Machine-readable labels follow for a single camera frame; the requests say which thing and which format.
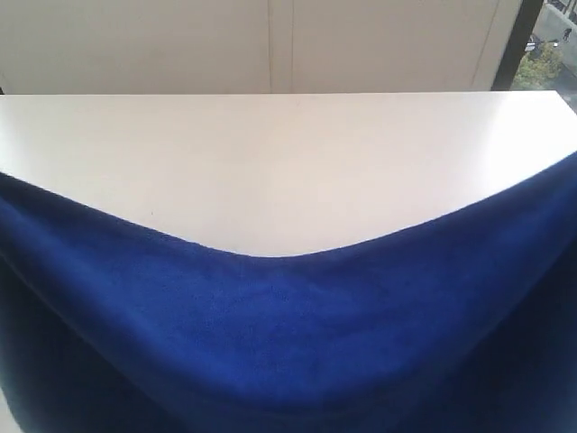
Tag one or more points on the blue cloth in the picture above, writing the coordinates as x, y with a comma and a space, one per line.
466, 323

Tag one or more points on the green tree outside window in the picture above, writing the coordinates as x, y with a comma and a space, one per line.
538, 69

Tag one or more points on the black window frame post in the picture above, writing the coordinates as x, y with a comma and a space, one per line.
515, 48

